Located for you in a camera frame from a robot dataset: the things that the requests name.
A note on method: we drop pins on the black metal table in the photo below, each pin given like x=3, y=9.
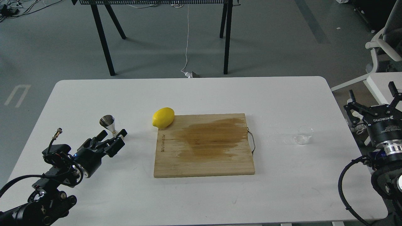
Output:
x=148, y=21

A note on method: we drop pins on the small clear glass cup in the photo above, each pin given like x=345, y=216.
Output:
x=304, y=135

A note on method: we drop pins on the yellow lemon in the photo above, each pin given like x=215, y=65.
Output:
x=162, y=118

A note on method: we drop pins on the steel double jigger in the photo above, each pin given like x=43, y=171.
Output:
x=108, y=122

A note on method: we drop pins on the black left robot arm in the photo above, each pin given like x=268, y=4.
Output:
x=47, y=203

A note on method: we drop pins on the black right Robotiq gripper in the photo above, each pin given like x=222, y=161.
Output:
x=383, y=122

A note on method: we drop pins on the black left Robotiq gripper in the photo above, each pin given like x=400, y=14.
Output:
x=89, y=154

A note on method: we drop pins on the wooden cutting board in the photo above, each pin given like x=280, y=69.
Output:
x=204, y=145

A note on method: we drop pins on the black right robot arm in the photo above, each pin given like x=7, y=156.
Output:
x=386, y=164

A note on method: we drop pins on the white side table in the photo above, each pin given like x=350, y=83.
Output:
x=377, y=84

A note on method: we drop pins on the white office chair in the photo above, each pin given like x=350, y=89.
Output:
x=385, y=41

